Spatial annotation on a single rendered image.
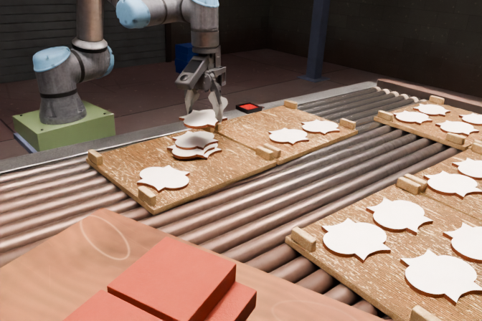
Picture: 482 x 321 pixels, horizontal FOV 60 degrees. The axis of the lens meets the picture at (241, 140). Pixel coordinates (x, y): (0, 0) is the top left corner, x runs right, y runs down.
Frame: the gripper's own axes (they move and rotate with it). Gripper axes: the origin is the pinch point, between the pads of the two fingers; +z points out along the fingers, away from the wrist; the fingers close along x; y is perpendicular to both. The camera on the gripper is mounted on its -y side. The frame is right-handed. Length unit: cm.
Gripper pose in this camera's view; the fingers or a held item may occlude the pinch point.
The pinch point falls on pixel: (202, 117)
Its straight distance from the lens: 121.3
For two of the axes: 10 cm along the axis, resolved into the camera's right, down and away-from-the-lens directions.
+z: -0.1, 9.2, 3.9
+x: -8.7, -1.9, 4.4
